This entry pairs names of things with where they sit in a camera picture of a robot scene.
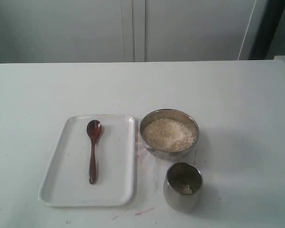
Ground brown wooden spoon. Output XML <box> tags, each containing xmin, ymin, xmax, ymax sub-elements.
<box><xmin>86</xmin><ymin>120</ymin><xmax>102</xmax><ymax>185</ymax></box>

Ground white rice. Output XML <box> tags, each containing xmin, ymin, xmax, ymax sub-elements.
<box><xmin>142</xmin><ymin>119</ymin><xmax>197</xmax><ymax>152</ymax></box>

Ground wide steel rice bowl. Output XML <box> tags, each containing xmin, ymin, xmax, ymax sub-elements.
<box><xmin>139</xmin><ymin>109</ymin><xmax>200</xmax><ymax>161</ymax></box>

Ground small steel cup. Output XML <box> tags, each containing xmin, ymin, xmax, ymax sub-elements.
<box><xmin>163</xmin><ymin>162</ymin><xmax>203</xmax><ymax>213</ymax></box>

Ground white rectangular plastic tray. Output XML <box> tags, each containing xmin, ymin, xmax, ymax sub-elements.
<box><xmin>38</xmin><ymin>114</ymin><xmax>135</xmax><ymax>207</ymax></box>

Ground white cabinet in background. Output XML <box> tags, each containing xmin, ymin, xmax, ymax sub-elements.
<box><xmin>0</xmin><ymin>0</ymin><xmax>268</xmax><ymax>63</ymax></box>

